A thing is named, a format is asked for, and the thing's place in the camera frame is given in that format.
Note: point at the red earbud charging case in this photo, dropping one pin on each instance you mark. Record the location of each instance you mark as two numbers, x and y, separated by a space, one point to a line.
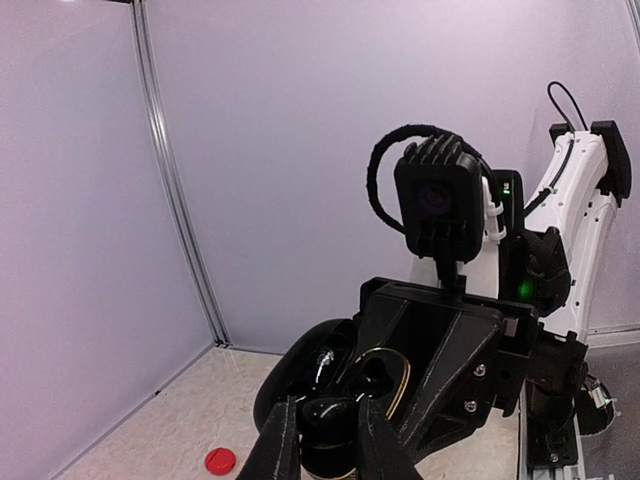
220 461

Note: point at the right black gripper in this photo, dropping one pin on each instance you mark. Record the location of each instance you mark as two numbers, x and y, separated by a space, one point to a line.
462 354

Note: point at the left aluminium frame post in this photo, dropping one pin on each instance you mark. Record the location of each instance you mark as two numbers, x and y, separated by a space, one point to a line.
170 176

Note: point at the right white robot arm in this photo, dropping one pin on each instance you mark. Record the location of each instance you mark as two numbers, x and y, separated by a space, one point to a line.
543 252

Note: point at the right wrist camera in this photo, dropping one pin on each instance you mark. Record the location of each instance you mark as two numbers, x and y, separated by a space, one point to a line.
440 193

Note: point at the small black case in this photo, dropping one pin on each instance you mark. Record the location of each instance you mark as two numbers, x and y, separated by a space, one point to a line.
317 366

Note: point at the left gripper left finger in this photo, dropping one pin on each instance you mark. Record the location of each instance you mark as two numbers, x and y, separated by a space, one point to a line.
276 454

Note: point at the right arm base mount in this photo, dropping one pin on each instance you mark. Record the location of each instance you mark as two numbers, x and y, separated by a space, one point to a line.
562 402

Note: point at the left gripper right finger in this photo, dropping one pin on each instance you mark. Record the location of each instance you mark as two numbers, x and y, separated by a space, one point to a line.
379 453

